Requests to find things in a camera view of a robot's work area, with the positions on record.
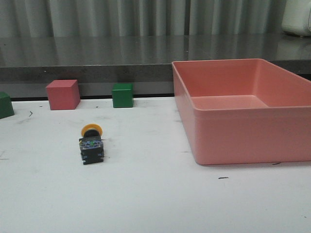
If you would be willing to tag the pink cube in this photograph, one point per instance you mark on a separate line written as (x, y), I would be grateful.
(63, 94)

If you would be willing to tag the green cube far left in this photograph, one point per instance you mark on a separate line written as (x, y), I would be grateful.
(6, 108)

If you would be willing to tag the pink plastic bin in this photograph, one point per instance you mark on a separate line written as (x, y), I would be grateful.
(242, 111)

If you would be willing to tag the grey counter ledge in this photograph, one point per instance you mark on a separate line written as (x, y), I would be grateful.
(107, 59)

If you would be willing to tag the green cube near bin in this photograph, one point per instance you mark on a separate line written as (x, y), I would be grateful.
(122, 95)

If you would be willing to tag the yellow push button switch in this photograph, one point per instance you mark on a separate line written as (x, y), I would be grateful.
(91, 144)

